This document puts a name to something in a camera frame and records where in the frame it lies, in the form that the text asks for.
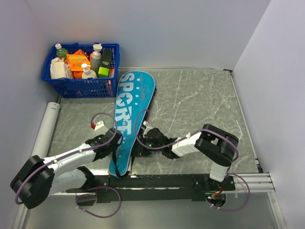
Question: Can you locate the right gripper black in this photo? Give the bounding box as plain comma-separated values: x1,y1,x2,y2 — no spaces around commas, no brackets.
130,135,163,156

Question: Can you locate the blue SPORT racket cover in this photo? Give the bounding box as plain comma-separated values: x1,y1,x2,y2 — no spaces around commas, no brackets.
109,71,156,178

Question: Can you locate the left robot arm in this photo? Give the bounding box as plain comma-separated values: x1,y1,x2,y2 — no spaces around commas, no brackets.
10,127,122,209

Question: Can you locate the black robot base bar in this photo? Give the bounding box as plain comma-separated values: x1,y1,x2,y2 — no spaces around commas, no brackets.
65,174,236,204

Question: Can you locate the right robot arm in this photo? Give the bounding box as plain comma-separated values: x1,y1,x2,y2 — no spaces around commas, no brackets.
136,124,239,190

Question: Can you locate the blue plastic shopping basket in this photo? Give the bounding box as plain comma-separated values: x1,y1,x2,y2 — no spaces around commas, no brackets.
41,43,120,98

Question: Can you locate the black and green box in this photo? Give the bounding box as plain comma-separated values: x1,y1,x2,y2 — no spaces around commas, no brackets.
98,49,113,78

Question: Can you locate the small white pump bottle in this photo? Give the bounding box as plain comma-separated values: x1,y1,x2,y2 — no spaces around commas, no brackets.
81,63,97,79

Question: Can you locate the orange round item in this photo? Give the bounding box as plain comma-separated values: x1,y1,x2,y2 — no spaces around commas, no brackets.
73,71,83,79

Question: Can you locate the orange snack box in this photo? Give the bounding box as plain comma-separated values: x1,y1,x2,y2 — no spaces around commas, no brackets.
67,54,91,72

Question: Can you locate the grey bottle white pump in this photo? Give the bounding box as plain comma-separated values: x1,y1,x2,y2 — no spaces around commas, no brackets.
90,43,102,75

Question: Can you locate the beige cloth bag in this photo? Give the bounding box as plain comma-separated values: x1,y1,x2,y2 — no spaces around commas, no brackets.
50,57,73,79

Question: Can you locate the green bottle white cap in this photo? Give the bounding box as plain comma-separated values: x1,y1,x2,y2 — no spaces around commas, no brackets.
55,43,68,60

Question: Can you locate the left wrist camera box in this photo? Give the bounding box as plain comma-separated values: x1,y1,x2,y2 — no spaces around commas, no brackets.
91,120,108,135

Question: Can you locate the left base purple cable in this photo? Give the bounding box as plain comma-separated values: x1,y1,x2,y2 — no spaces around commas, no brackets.
75,187,122,219

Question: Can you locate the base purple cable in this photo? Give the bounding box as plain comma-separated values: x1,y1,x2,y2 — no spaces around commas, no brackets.
206,173,251,212
75,187,122,219

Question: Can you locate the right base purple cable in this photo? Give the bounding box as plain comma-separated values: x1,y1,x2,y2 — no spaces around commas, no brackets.
206,173,251,212

